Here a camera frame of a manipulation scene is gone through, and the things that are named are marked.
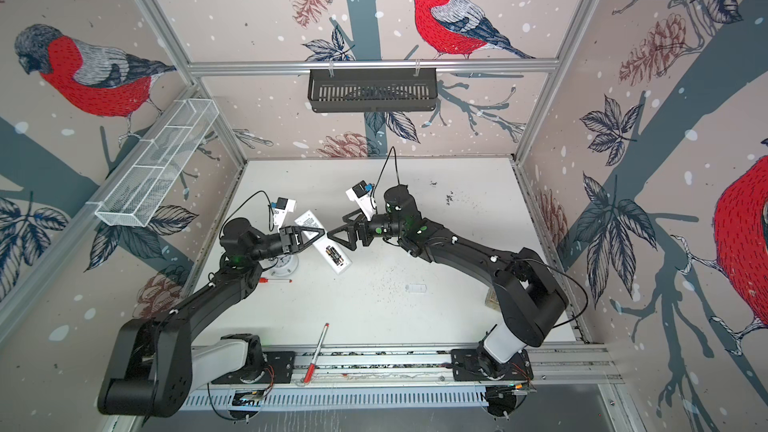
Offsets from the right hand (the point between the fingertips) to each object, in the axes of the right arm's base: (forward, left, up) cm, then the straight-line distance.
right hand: (335, 232), depth 74 cm
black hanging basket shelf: (+56, -4, +6) cm, 57 cm away
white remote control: (+2, +7, +2) cm, 7 cm away
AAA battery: (-4, +1, -2) cm, 5 cm away
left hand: (-2, +3, 0) cm, 4 cm away
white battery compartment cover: (-5, -21, -23) cm, 32 cm away
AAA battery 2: (-5, -2, -4) cm, 7 cm away
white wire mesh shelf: (+7, +48, +11) cm, 50 cm away
